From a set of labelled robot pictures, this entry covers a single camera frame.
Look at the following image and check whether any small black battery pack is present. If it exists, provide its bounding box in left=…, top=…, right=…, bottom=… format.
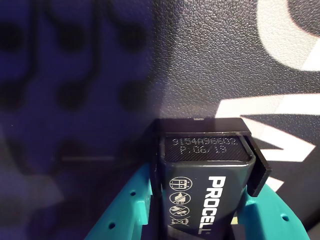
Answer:
left=147, top=117, right=273, bottom=240

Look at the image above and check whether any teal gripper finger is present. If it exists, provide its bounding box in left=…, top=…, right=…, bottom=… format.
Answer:
left=236, top=182, right=310, bottom=240
left=83, top=164, right=154, bottom=240

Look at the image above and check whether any black WOWROBO printed mat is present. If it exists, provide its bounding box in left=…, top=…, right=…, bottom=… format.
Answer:
left=0, top=0, right=320, bottom=240

